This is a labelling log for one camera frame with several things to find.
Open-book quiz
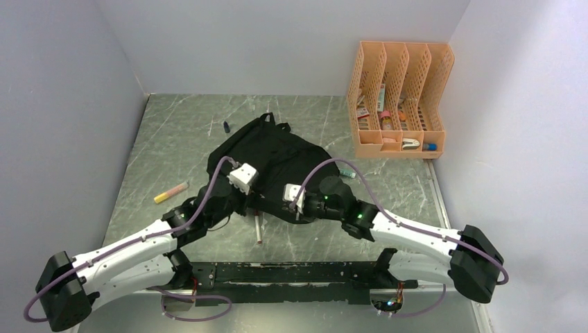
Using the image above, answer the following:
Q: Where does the black student backpack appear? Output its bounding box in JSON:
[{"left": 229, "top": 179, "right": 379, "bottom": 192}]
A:
[{"left": 207, "top": 114, "right": 340, "bottom": 223}]

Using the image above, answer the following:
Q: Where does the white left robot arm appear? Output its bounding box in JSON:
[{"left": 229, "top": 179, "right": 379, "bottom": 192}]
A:
[{"left": 33, "top": 176, "right": 251, "bottom": 332}]

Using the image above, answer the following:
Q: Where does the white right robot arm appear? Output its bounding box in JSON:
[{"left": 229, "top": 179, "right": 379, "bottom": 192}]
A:
[{"left": 283, "top": 176, "right": 506, "bottom": 304}]

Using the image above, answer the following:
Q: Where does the green white glue stick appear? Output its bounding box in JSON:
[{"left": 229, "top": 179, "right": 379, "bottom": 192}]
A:
[{"left": 339, "top": 169, "right": 356, "bottom": 179}]

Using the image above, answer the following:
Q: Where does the red white pen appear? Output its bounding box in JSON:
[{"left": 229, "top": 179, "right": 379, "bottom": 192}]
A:
[{"left": 254, "top": 211, "right": 263, "bottom": 244}]

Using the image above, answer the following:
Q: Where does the pink yellow highlighter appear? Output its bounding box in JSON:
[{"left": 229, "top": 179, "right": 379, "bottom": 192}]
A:
[{"left": 153, "top": 181, "right": 189, "bottom": 204}]

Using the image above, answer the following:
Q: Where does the white red staples box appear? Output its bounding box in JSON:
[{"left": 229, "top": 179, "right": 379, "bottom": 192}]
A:
[{"left": 356, "top": 107, "right": 370, "bottom": 121}]

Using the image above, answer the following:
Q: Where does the white stapler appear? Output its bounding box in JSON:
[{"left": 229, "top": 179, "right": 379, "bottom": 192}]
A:
[{"left": 401, "top": 138, "right": 421, "bottom": 151}]

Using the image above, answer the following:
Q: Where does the pink bottle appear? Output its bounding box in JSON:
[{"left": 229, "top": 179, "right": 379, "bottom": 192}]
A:
[{"left": 379, "top": 110, "right": 394, "bottom": 130}]

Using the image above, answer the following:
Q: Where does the tall white green box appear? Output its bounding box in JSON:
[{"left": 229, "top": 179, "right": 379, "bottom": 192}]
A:
[{"left": 377, "top": 83, "right": 386, "bottom": 112}]

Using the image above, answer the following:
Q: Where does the grey blue sharpener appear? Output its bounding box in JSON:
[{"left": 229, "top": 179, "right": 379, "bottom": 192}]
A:
[{"left": 422, "top": 143, "right": 438, "bottom": 151}]

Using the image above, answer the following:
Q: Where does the orange plastic desk organizer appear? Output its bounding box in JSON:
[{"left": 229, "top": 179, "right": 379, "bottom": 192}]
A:
[{"left": 346, "top": 41, "right": 454, "bottom": 160}]

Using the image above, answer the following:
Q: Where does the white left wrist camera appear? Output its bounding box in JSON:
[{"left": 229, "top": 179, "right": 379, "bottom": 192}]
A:
[{"left": 227, "top": 163, "right": 259, "bottom": 195}]

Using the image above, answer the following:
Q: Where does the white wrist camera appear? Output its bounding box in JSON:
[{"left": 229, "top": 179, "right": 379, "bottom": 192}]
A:
[
  {"left": 227, "top": 163, "right": 259, "bottom": 195},
  {"left": 282, "top": 184, "right": 306, "bottom": 214}
]

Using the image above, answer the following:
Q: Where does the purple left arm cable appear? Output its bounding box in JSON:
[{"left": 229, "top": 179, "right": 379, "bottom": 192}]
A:
[{"left": 23, "top": 156, "right": 240, "bottom": 323}]

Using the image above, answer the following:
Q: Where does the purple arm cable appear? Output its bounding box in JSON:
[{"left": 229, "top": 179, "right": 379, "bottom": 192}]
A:
[
  {"left": 23, "top": 156, "right": 240, "bottom": 323},
  {"left": 290, "top": 158, "right": 510, "bottom": 319}
]

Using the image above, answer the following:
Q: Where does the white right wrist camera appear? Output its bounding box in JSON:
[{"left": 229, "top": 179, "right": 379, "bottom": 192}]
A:
[{"left": 282, "top": 184, "right": 306, "bottom": 214}]

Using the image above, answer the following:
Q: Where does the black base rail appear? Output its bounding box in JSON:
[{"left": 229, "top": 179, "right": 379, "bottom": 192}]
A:
[{"left": 162, "top": 261, "right": 418, "bottom": 305}]

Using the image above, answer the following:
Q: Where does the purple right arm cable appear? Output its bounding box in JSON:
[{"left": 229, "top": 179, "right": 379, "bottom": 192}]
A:
[{"left": 290, "top": 158, "right": 510, "bottom": 319}]

